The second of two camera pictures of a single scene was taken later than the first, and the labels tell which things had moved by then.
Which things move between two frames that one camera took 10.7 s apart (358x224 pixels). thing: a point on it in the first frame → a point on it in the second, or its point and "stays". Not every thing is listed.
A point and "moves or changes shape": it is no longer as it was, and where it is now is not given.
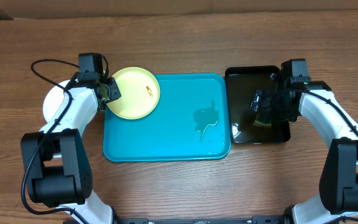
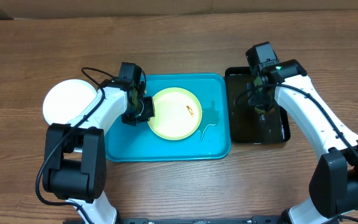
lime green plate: (140, 93) moves or changes shape
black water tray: (245, 128) stays
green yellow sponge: (258, 122) moves or changes shape
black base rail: (262, 219) stays
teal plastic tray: (191, 122) stays
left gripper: (115, 91) → (150, 113)
